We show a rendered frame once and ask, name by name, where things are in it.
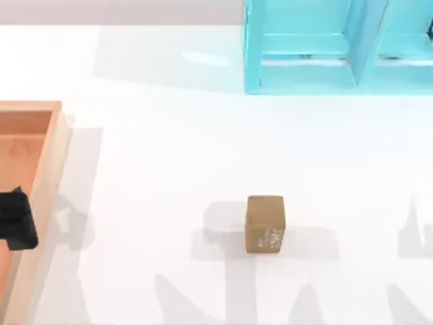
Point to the brown book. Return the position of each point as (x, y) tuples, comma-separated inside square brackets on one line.
[(265, 225)]

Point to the light blue rack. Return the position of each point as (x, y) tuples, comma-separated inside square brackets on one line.
[(304, 47)]

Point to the shallow salmon-coloured box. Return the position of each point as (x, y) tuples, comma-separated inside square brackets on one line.
[(50, 176)]

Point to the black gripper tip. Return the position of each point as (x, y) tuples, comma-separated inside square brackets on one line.
[(17, 220)]

